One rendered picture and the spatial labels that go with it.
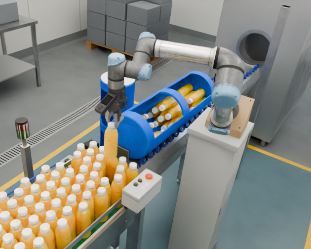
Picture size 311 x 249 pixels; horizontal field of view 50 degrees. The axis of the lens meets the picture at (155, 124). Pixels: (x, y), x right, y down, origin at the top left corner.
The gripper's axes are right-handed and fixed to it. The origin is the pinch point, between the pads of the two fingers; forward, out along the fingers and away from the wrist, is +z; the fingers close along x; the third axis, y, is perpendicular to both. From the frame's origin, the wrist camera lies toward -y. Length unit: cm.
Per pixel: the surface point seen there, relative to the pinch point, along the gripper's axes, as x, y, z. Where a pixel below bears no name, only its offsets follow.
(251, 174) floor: -39, 181, 133
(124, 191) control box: -19.4, -12.6, 23.0
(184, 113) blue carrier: -7, 64, 19
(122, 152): 5.6, 16.9, 30.1
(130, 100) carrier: 55, 89, 44
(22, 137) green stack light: 39.8, -22.2, 14.3
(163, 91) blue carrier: 10, 63, 10
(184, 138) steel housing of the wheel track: -7, 73, 45
